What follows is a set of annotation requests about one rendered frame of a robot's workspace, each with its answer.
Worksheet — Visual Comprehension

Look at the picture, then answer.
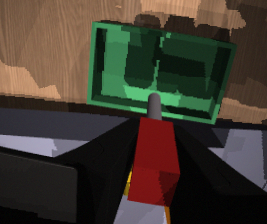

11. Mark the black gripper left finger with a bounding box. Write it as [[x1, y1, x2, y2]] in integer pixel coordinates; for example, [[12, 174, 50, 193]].
[[0, 117, 140, 224]]

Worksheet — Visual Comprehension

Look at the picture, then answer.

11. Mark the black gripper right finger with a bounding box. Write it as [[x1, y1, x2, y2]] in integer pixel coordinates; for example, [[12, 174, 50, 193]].
[[169, 125, 267, 224]]

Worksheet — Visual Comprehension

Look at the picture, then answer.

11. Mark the dark grey ramp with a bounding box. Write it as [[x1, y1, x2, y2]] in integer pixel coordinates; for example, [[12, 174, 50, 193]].
[[0, 107, 267, 224]]

